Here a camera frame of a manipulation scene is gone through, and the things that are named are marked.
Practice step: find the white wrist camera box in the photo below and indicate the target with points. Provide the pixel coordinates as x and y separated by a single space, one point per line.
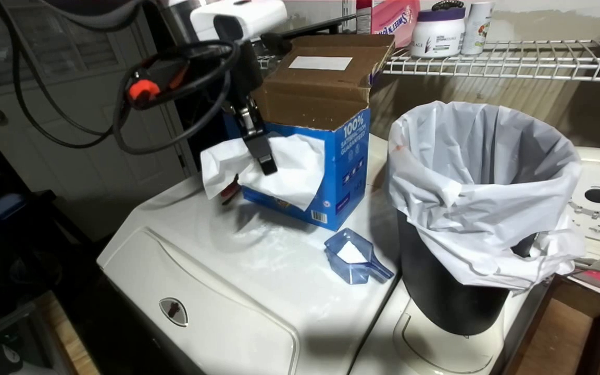
241 16

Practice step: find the dark wooden organizer tray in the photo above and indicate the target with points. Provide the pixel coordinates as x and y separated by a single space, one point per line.
564 334

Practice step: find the pink cardboard box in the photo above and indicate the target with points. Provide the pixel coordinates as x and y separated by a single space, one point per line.
390 17

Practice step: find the white printed canister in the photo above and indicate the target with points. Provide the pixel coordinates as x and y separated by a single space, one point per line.
475 29

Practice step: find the blue detergent scoop with powder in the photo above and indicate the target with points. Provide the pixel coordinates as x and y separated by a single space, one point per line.
355 257

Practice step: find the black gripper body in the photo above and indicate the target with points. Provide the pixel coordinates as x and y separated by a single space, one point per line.
249 84

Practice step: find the black trash can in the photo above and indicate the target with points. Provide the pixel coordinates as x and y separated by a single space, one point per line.
447 299

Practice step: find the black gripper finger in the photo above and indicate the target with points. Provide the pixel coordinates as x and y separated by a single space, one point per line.
262 156

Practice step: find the wooden robot platform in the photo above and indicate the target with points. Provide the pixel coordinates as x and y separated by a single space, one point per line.
72 341

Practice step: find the blue Tide detergent box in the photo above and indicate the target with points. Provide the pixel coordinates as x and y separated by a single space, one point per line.
328 90

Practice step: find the white jar purple lid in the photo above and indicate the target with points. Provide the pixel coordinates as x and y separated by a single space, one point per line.
439 34

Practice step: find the white washing machine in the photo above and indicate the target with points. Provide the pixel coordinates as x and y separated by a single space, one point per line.
197 299

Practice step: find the white plastic trash bag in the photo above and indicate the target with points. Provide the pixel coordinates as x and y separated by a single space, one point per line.
480 209

